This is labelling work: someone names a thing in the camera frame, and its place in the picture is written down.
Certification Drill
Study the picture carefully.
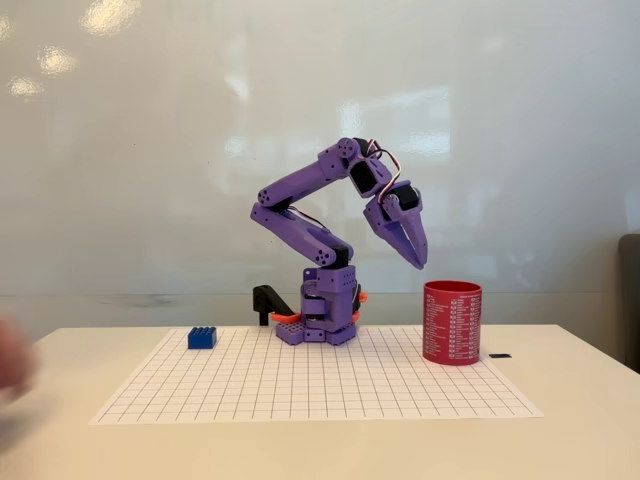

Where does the blue toy brick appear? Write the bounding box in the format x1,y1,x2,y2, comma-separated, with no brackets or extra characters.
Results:
187,325,220,351

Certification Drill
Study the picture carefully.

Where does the purple robot arm with base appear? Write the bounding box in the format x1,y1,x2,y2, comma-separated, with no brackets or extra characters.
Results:
249,135,401,347

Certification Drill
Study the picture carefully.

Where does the red cup with white print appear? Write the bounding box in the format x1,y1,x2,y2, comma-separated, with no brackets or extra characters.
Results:
422,280,483,367

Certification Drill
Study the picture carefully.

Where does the blurred person's hand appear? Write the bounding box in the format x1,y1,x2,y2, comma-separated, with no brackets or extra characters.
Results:
0,313,37,404

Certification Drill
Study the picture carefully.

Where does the black table clamp, orange pad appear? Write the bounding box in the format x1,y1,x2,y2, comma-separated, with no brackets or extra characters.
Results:
252,283,302,327
349,291,370,324

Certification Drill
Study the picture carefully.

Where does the white grid paper sheet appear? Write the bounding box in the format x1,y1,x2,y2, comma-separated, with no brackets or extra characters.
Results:
88,327,545,426

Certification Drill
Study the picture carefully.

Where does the striped wrist servo cable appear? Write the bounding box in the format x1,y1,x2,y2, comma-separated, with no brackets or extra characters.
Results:
366,138,405,207

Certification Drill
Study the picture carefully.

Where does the striped lower link servo cable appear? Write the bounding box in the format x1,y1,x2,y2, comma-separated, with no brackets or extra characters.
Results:
287,206,332,236

